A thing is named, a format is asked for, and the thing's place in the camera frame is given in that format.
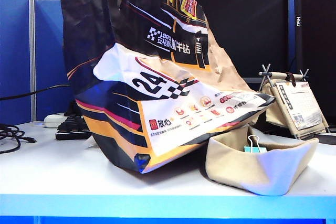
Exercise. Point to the black monitor stand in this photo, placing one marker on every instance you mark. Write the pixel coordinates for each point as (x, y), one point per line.
(72, 110)

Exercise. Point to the black mechanical keyboard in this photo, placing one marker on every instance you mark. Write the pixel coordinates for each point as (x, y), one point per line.
(71, 129)

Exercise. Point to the teal binder clip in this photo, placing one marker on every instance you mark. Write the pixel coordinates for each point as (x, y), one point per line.
(254, 150)

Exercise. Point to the black monitor with white lettering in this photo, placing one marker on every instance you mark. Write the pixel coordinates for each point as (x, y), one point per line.
(317, 37)

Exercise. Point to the blue office partition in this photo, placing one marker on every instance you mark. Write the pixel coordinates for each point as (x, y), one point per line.
(47, 51)

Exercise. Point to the large black monitor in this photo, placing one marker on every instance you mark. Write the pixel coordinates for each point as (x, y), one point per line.
(249, 24)

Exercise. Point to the printed brown paper bag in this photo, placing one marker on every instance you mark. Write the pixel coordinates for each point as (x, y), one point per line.
(162, 119)

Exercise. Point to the white rounded device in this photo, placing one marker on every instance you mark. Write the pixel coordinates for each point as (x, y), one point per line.
(53, 121)

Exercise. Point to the white printed calendar card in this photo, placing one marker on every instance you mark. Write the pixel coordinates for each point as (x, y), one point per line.
(302, 106)

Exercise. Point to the desk calendar on stand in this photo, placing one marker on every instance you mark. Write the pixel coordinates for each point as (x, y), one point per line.
(278, 113)

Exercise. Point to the beige fabric basket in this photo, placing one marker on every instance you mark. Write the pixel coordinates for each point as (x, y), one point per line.
(228, 163)

